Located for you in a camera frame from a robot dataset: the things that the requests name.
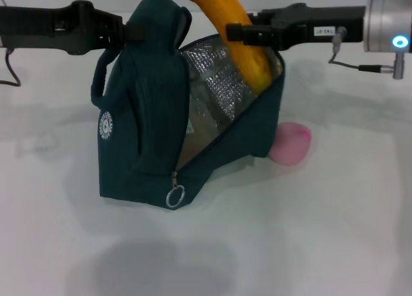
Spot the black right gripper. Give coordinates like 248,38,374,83
226,3,366,51

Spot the dark gripper cable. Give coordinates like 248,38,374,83
0,48,22,87
328,27,395,73

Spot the yellow banana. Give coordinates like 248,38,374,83
148,0,274,94

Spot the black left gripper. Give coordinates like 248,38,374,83
0,0,148,55

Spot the dark green lunch bag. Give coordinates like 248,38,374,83
91,0,287,210

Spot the dark left gripper cable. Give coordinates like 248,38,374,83
0,48,22,87

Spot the dark right gripper cable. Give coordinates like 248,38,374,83
328,27,395,73

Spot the pink peach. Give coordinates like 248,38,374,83
268,122,312,165

